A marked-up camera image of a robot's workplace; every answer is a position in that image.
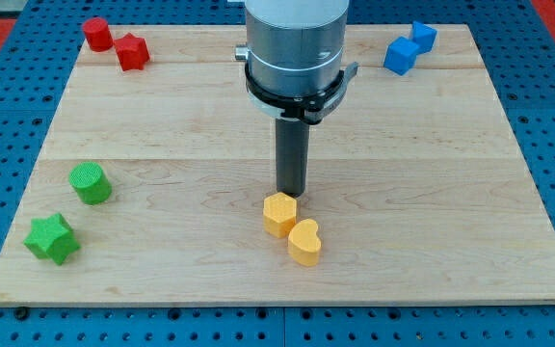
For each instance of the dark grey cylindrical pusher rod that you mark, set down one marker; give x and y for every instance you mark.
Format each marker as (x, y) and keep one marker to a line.
(291, 156)

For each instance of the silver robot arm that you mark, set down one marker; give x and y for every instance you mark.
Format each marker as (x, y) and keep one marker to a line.
(293, 73)

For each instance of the red star block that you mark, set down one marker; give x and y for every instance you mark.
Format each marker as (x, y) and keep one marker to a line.
(132, 52)

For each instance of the green star block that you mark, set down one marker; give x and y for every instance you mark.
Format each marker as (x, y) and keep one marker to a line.
(51, 238)

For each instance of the yellow hexagon block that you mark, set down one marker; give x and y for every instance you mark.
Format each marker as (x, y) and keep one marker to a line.
(279, 214)

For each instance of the yellow heart block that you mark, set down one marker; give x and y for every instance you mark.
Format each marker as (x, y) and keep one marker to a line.
(304, 244)

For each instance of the blue cube block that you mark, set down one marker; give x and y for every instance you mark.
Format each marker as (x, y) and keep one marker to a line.
(401, 55)

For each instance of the light wooden board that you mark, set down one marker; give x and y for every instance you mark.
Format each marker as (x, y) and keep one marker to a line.
(417, 183)

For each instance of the blue pentagon block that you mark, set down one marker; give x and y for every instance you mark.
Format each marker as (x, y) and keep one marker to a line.
(423, 35)

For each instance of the green cylinder block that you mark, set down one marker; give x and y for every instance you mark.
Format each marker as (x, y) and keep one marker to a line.
(90, 183)

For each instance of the red cylinder block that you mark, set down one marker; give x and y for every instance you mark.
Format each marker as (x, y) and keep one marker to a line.
(97, 34)

